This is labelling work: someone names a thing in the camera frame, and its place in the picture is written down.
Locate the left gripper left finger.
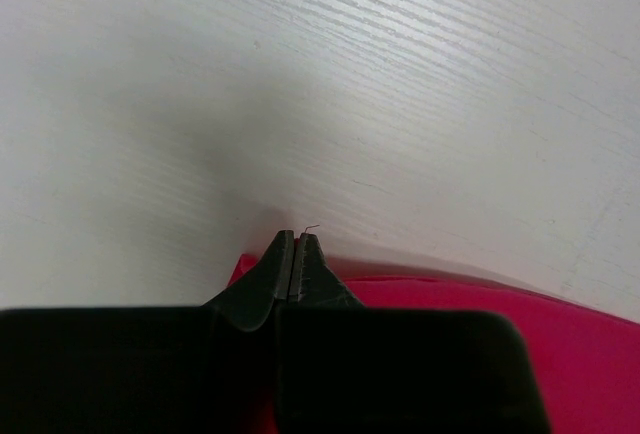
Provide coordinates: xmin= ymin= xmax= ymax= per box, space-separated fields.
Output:
xmin=1 ymin=230 xmax=295 ymax=433

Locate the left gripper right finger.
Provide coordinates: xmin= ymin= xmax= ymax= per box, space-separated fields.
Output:
xmin=274 ymin=234 xmax=551 ymax=433

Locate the magenta t shirt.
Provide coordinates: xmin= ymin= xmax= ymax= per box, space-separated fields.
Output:
xmin=227 ymin=255 xmax=639 ymax=433

